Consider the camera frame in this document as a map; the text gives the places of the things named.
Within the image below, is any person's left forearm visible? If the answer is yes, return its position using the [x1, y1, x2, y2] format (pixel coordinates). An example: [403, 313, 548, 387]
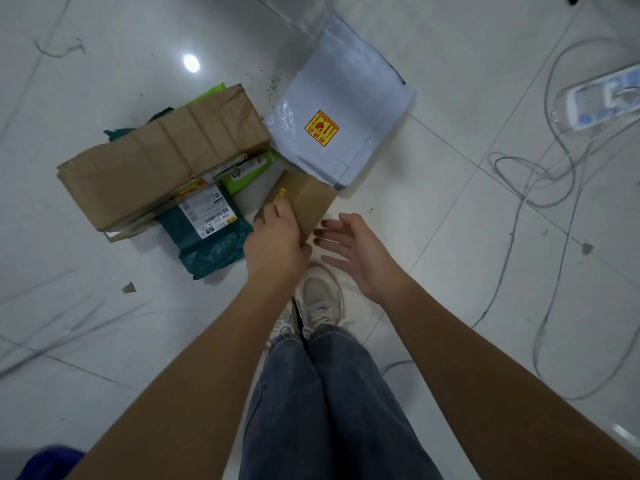
[67, 277, 301, 480]

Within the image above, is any light green poly mailer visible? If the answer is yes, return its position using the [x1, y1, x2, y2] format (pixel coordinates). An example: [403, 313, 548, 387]
[185, 82, 282, 197]

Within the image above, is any curled dark thread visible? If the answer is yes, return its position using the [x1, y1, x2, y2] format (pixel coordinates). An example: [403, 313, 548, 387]
[33, 37, 87, 59]

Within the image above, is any person's grey shoe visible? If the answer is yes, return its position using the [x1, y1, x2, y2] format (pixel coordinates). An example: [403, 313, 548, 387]
[265, 299, 302, 351]
[295, 273, 351, 341]

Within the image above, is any white power strip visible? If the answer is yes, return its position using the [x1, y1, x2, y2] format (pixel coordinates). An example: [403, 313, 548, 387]
[552, 62, 640, 133]

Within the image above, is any small brown box yellow sticker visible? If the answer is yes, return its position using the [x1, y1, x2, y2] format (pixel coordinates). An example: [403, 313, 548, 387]
[253, 169, 339, 245]

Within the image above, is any person's right forearm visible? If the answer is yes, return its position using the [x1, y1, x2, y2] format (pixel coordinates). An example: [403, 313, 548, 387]
[382, 277, 640, 480]

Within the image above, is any person's left hand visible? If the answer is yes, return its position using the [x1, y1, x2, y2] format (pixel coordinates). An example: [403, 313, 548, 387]
[243, 197, 313, 291]

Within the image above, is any person's left leg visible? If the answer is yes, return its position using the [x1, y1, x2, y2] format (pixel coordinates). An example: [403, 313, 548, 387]
[239, 334, 326, 480]

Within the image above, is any long brown cardboard box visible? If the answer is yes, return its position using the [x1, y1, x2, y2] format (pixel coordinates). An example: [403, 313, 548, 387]
[56, 83, 272, 233]

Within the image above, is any dark green poly mailer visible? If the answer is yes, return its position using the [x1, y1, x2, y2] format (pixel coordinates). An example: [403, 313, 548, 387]
[103, 108, 255, 281]

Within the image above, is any person's right grey shoe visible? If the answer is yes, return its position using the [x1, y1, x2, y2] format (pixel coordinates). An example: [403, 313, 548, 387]
[295, 273, 351, 341]

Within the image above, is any person's leg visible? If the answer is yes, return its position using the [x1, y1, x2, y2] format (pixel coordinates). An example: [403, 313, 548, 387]
[305, 327, 445, 480]
[239, 334, 326, 480]

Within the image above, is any person's right leg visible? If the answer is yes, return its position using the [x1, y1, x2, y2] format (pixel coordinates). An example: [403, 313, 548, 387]
[305, 327, 445, 480]

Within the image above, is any person's right hand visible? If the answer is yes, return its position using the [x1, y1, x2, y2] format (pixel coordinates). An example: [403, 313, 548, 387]
[313, 213, 416, 308]

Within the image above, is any white grey poly mailer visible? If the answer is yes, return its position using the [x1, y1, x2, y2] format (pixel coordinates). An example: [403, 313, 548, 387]
[263, 13, 419, 191]

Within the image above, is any person's left grey shoe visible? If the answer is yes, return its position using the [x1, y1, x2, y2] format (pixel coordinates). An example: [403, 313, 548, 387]
[265, 299, 302, 351]

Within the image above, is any blue plastic crate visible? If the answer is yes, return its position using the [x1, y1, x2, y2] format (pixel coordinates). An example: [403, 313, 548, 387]
[17, 444, 86, 480]

